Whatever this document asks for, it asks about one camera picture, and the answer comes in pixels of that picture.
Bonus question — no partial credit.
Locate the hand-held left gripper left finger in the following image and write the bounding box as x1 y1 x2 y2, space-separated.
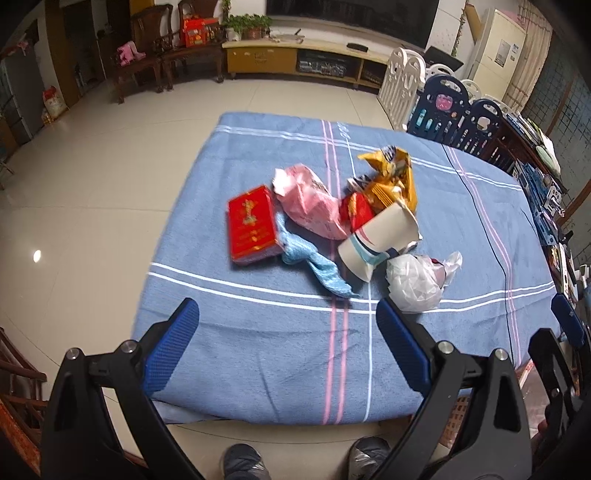
39 298 204 480

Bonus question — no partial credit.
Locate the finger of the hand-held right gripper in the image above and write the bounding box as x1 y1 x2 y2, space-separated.
527 328 591 444
551 293 588 350

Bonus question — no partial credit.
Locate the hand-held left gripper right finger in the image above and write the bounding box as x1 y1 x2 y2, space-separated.
376 298 534 480

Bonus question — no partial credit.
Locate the white plastic bag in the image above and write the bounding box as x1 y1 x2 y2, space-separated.
385 251 463 313

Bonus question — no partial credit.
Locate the white paper cup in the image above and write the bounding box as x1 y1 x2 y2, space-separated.
337 200 423 282

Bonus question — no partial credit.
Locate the light blue rag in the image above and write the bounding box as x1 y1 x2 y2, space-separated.
276 211 362 298

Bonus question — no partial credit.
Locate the red snack packet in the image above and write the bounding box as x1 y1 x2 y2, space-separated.
339 191 376 232

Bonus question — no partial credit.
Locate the golden snack packet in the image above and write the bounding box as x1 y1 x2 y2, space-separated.
358 145 419 215

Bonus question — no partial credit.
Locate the pink plastic bag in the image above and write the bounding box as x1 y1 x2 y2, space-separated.
270 165 352 241

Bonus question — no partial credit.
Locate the blue striped blanket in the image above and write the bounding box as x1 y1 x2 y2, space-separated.
131 111 566 425

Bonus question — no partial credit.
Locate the pile of blue toy boxes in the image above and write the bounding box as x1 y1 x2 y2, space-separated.
512 159 568 245

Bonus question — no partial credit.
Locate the person's right shoe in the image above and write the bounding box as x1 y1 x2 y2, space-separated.
347 436 392 480

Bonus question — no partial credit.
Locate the person's shoe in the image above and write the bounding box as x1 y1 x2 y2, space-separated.
222 444 272 480
347 436 392 480

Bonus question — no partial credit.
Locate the person's left shoe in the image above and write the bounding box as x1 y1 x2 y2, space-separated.
222 444 272 480

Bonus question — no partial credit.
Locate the white cloth bag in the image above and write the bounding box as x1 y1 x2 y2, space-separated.
536 134 561 174

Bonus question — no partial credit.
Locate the dark wooden console table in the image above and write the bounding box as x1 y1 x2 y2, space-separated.
485 115 568 195

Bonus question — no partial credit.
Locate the blue playpen panel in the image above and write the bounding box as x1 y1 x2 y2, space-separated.
407 75 472 148
462 98 504 160

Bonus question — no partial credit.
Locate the frosted glass sliding door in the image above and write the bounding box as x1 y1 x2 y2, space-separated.
522 28 591 232

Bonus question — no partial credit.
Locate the white playpen fence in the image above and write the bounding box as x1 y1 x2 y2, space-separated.
378 47 509 134

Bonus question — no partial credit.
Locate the red white bag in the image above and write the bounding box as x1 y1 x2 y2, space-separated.
42 87 69 118

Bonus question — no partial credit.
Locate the beige curtain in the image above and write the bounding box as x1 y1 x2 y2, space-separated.
503 0 552 112

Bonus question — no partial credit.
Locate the white standing air conditioner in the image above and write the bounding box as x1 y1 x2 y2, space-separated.
468 8 527 100

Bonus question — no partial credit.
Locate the black laptop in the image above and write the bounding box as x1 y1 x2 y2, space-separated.
424 45 464 71

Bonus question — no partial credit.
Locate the dark wooden armchair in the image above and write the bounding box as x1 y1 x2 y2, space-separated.
111 6 164 103
159 0 227 90

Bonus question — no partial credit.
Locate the black audio receiver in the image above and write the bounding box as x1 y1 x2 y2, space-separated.
297 59 347 75

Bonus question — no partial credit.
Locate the grey refrigerator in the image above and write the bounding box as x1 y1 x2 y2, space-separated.
0 53 40 148

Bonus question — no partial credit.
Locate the yellow wooden television cabinet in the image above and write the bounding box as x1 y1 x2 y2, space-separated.
222 37 393 88

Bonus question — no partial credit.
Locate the red gift box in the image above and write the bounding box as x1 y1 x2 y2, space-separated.
180 16 220 48

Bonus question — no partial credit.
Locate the green potted plant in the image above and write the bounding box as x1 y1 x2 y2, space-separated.
223 14 273 41

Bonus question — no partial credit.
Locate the black television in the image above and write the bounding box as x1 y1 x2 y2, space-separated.
266 0 441 49

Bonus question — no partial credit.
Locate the dark wooden sofa frame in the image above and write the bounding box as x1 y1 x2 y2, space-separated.
0 325 49 480

